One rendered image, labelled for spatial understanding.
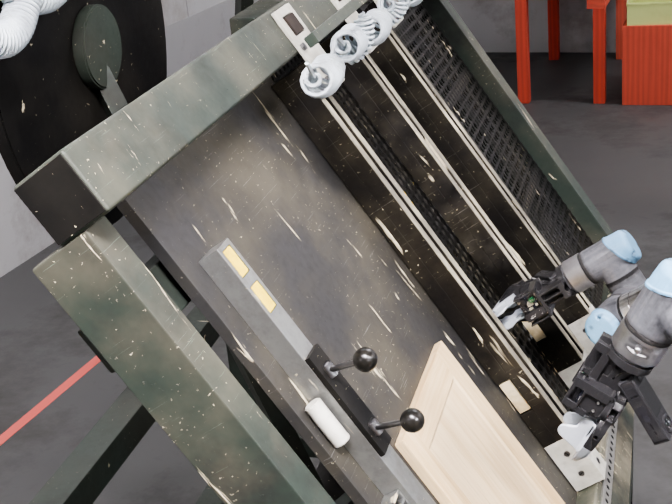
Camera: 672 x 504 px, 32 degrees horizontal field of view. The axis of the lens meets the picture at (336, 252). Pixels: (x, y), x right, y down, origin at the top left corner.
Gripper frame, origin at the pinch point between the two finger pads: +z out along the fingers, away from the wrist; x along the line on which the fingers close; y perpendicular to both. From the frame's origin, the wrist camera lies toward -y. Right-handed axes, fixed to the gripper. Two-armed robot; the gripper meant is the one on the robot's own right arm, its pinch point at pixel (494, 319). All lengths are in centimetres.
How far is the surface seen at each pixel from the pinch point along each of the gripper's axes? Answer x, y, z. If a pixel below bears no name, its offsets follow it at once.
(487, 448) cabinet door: 9.1, 40.4, 0.9
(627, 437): 47, -17, -2
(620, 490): 46.3, 6.6, -2.2
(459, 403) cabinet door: -0.7, 38.4, 0.8
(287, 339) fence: -38, 79, -2
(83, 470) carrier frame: -22, 8, 110
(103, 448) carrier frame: -22, -2, 109
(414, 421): -18, 83, -13
